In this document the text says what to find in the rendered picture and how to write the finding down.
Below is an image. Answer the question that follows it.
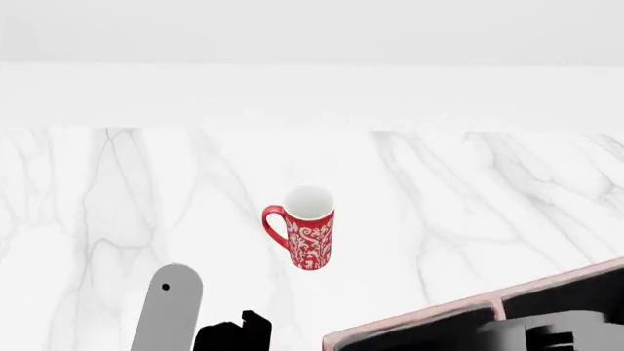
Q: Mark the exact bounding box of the red white patterned mug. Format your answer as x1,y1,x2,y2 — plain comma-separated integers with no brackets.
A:
261,184,336,272

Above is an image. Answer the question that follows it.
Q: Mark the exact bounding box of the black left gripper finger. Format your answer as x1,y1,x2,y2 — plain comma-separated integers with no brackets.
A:
241,309,273,351

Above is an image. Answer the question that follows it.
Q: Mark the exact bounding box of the pink caddy with black compartments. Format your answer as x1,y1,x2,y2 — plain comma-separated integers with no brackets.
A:
321,256,624,351

